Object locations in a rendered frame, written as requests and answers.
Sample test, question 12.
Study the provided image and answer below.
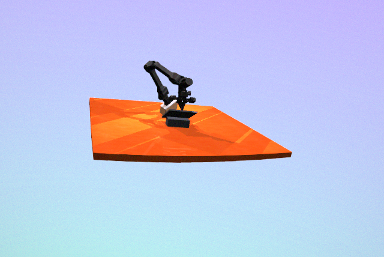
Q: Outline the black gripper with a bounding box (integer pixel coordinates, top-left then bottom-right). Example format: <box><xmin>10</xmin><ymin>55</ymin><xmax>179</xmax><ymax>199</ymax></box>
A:
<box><xmin>168</xmin><ymin>88</ymin><xmax>196</xmax><ymax>110</ymax></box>

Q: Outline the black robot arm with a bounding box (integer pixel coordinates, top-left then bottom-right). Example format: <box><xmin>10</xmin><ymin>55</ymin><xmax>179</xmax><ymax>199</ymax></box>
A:
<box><xmin>143</xmin><ymin>60</ymin><xmax>193</xmax><ymax>106</ymax></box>

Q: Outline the white switch panel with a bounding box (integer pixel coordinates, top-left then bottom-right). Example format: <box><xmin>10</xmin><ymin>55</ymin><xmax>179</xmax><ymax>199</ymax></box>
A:
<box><xmin>161</xmin><ymin>109</ymin><xmax>197</xmax><ymax>128</ymax></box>

